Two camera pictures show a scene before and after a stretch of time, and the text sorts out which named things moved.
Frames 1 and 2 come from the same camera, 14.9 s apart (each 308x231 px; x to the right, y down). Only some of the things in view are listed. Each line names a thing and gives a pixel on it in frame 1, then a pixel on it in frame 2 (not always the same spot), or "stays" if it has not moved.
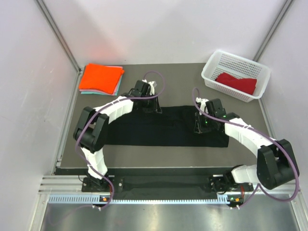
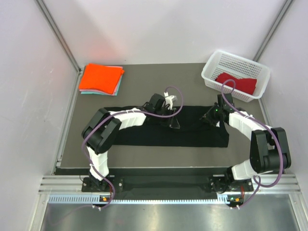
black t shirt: x=173 y=127 stays
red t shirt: x=247 y=85 stays
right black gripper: x=197 y=128 to x=208 y=116
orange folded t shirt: x=106 y=78 stays
